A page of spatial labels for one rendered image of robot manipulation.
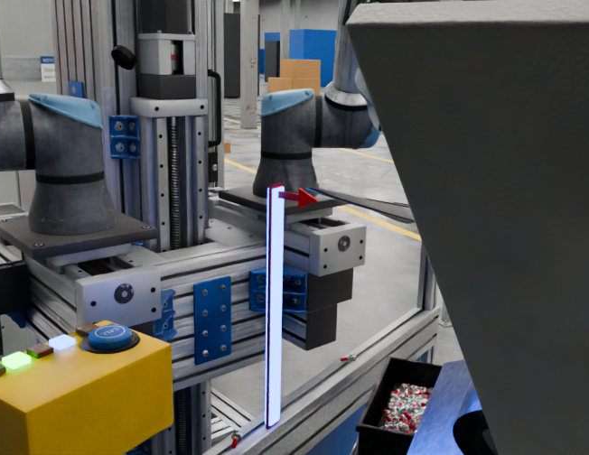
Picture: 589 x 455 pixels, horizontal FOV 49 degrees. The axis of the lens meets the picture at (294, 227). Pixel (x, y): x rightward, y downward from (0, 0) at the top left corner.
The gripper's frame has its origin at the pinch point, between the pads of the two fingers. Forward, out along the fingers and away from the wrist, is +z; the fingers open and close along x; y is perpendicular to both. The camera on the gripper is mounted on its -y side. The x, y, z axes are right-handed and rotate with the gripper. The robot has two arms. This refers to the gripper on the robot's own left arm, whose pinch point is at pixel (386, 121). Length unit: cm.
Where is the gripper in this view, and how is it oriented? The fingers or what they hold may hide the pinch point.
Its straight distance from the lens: 75.3
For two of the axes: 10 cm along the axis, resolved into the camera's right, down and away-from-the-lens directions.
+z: -1.9, 9.8, 0.0
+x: 8.1, 1.5, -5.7
